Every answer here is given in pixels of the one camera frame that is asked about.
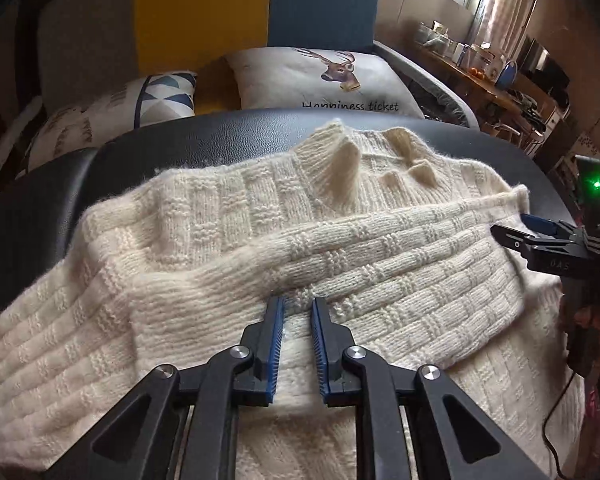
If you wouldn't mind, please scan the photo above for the cream knitted sweater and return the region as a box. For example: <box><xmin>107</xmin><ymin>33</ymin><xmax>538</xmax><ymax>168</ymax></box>
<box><xmin>0</xmin><ymin>122</ymin><xmax>584</xmax><ymax>479</ymax></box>

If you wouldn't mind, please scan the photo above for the wooden desk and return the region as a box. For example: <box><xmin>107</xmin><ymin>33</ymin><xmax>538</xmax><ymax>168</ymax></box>
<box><xmin>413</xmin><ymin>46</ymin><xmax>546</xmax><ymax>133</ymax></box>

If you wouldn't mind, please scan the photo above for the blue chair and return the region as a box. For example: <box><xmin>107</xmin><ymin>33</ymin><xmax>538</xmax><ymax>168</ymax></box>
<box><xmin>495</xmin><ymin>60</ymin><xmax>518</xmax><ymax>90</ymax></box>

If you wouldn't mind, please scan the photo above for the black television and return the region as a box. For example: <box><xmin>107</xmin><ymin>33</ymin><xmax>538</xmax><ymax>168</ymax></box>
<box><xmin>517</xmin><ymin>36</ymin><xmax>570</xmax><ymax>94</ymax></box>

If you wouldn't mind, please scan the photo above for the patterned curtain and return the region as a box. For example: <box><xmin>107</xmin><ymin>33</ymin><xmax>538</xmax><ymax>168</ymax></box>
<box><xmin>471</xmin><ymin>0</ymin><xmax>535</xmax><ymax>58</ymax></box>

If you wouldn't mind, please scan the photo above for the deer print pillow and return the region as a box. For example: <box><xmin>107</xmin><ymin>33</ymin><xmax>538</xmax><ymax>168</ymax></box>
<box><xmin>226</xmin><ymin>47</ymin><xmax>425</xmax><ymax>119</ymax></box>

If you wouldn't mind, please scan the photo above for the geometric pattern pillow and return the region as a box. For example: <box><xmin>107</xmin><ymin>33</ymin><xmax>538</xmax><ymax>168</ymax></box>
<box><xmin>28</xmin><ymin>70</ymin><xmax>197</xmax><ymax>170</ymax></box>

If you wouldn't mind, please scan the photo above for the grey yellow blue sofa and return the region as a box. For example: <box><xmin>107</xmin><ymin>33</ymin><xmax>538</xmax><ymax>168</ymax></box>
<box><xmin>0</xmin><ymin>0</ymin><xmax>477</xmax><ymax>188</ymax></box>

